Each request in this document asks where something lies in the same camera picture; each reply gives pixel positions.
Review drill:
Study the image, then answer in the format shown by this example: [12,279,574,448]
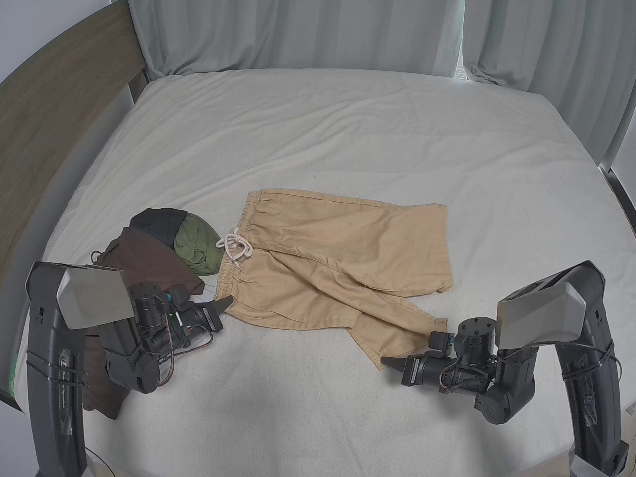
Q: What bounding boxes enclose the bed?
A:
[0,0,636,477]

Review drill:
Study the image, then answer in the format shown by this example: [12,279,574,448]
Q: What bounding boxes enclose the white garment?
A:
[191,274,228,339]

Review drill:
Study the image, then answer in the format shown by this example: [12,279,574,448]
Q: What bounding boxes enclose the beige shorts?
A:
[215,188,454,370]

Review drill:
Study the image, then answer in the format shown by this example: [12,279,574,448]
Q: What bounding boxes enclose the black garment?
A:
[130,208,188,247]

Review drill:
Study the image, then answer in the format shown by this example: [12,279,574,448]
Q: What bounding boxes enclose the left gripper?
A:
[175,300,224,339]

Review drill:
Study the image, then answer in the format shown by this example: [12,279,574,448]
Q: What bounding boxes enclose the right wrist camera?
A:
[427,331,454,359]

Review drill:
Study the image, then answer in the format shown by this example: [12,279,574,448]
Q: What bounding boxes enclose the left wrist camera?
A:
[168,286,192,312]

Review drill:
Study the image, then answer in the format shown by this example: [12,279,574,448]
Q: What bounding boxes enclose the pale green curtain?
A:
[462,0,636,168]
[122,0,468,81]

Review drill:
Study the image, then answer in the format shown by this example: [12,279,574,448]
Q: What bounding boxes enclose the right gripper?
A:
[401,353,455,390]

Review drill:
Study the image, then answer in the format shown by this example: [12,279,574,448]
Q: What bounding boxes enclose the green garment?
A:
[174,213,222,276]

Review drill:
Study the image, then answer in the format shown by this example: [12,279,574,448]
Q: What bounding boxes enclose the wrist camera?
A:
[427,331,454,359]
[168,286,192,312]

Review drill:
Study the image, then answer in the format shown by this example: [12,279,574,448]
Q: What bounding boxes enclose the brown garment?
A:
[82,227,205,420]

